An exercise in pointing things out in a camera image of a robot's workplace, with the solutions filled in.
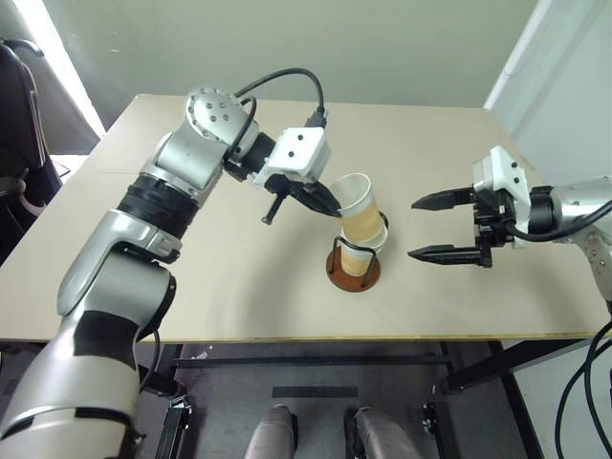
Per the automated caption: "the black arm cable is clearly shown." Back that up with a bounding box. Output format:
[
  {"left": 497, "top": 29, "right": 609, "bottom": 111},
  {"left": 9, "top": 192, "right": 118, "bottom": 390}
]
[
  {"left": 222, "top": 68, "right": 331, "bottom": 166},
  {"left": 499, "top": 198, "right": 612, "bottom": 243}
]

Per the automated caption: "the black office chair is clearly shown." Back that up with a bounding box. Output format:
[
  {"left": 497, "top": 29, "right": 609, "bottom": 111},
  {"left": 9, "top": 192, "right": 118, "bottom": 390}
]
[{"left": 0, "top": 39, "right": 64, "bottom": 262}]

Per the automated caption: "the black metal table frame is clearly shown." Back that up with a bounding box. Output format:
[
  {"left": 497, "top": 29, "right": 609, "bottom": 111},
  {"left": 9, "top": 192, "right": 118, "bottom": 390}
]
[{"left": 136, "top": 338, "right": 597, "bottom": 459}]

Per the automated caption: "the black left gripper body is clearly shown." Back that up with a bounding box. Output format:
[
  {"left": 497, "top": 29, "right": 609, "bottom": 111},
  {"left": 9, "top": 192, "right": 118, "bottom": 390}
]
[{"left": 260, "top": 169, "right": 332, "bottom": 226}]

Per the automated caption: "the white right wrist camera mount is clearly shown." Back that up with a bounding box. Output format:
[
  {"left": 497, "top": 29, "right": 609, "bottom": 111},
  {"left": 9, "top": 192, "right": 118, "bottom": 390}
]
[{"left": 471, "top": 144, "right": 533, "bottom": 251}]

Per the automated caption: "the tan ribbed paper cup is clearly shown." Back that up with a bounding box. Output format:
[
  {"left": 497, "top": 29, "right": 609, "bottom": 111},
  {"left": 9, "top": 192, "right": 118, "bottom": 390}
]
[
  {"left": 338, "top": 238, "right": 384, "bottom": 278},
  {"left": 339, "top": 224, "right": 390, "bottom": 249}
]

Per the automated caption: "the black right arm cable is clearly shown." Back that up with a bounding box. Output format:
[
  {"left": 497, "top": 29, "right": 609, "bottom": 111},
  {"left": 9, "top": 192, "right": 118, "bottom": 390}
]
[{"left": 499, "top": 198, "right": 612, "bottom": 243}]

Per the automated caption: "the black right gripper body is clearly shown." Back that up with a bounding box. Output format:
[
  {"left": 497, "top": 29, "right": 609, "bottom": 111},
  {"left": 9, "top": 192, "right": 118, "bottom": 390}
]
[{"left": 470, "top": 184, "right": 518, "bottom": 269}]

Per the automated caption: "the brown round cup holder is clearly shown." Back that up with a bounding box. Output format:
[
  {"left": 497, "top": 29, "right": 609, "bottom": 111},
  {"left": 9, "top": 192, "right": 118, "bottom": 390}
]
[{"left": 325, "top": 209, "right": 391, "bottom": 292}]

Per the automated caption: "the grey rounded shape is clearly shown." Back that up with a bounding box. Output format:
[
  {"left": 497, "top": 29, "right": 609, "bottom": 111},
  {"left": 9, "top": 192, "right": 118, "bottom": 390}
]
[
  {"left": 350, "top": 405, "right": 423, "bottom": 459},
  {"left": 246, "top": 404, "right": 298, "bottom": 459}
]

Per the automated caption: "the white paper cup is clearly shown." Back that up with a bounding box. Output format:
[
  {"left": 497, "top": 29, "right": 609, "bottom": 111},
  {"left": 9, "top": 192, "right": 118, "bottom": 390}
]
[{"left": 331, "top": 172, "right": 386, "bottom": 239}]

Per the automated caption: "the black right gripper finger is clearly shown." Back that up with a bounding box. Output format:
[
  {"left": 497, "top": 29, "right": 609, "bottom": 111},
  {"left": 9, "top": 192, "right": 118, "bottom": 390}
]
[
  {"left": 411, "top": 186, "right": 476, "bottom": 211},
  {"left": 405, "top": 244, "right": 482, "bottom": 266}
]

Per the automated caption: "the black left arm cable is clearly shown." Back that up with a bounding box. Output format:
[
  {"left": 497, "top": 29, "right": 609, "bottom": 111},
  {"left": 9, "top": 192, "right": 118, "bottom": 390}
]
[{"left": 222, "top": 68, "right": 331, "bottom": 166}]

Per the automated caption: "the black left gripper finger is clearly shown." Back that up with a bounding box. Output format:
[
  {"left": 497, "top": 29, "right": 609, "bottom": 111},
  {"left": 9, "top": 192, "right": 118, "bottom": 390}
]
[
  {"left": 293, "top": 187, "right": 345, "bottom": 221},
  {"left": 312, "top": 181, "right": 343, "bottom": 212}
]

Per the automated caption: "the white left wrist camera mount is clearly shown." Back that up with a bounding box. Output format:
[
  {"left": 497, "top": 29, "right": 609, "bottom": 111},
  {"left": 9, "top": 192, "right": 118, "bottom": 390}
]
[{"left": 250, "top": 126, "right": 333, "bottom": 189}]

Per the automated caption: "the black hanging cable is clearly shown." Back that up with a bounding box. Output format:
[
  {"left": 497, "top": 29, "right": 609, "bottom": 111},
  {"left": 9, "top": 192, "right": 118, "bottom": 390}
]
[
  {"left": 557, "top": 318, "right": 612, "bottom": 459},
  {"left": 587, "top": 346, "right": 612, "bottom": 459}
]

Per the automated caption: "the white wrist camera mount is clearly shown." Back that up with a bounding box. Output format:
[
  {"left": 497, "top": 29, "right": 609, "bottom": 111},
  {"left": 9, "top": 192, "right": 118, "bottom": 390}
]
[
  {"left": 250, "top": 126, "right": 333, "bottom": 189},
  {"left": 471, "top": 144, "right": 533, "bottom": 251}
]

